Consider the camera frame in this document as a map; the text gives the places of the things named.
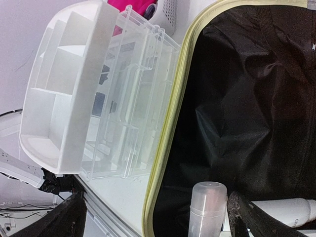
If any white lotion tube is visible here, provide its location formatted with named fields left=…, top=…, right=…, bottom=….
left=222, top=197, right=316, bottom=230

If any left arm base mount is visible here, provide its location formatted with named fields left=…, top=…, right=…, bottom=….
left=39, top=168, right=84, bottom=195

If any white perforated plastic basket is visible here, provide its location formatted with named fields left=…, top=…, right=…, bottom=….
left=149, top=0, right=177, bottom=36

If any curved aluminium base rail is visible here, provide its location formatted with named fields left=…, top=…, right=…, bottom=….
left=74, top=175, right=140, bottom=237

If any white plastic drawer organizer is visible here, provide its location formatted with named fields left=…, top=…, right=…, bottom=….
left=19, top=0, right=180, bottom=180

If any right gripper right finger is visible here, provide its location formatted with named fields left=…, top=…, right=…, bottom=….
left=227, top=192, right=309, bottom=237

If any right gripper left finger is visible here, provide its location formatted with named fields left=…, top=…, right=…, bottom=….
left=12, top=193, right=87, bottom=237

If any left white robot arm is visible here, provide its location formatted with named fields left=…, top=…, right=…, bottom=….
left=0, top=109, right=60, bottom=195

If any clear plastic bottle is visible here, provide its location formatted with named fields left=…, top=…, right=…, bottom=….
left=188, top=181, right=227, bottom=237

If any red shirt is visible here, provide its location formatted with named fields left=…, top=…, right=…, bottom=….
left=107, top=0, right=157, bottom=16

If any pale yellow hard-shell suitcase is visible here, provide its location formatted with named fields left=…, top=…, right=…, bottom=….
left=142, top=0, right=316, bottom=237

